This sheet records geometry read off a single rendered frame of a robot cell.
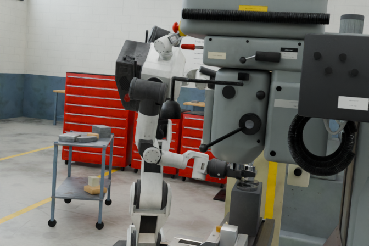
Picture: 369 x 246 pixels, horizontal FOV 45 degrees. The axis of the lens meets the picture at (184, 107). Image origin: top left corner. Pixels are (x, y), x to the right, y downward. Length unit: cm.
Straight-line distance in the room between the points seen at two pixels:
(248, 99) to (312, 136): 23
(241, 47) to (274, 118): 25
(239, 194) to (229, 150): 47
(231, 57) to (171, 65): 60
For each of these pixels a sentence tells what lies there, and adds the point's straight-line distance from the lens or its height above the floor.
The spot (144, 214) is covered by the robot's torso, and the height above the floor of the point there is 90.
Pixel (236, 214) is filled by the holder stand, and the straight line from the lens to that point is 194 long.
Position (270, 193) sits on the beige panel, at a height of 76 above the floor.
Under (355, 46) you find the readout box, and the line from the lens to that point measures 116.
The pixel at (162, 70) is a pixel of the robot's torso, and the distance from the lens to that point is 194.
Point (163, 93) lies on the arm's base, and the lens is 182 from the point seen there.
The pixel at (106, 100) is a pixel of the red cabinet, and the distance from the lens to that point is 680.
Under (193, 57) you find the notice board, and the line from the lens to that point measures 1092.
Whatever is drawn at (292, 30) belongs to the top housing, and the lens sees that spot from 140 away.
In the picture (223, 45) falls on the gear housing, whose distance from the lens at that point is 144.
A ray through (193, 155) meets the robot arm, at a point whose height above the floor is 123.
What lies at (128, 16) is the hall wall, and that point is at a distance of 1160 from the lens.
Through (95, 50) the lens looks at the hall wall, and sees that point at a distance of 1192.
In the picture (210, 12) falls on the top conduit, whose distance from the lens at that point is 141.
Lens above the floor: 161
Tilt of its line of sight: 5 degrees down
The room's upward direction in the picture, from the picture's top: 4 degrees clockwise
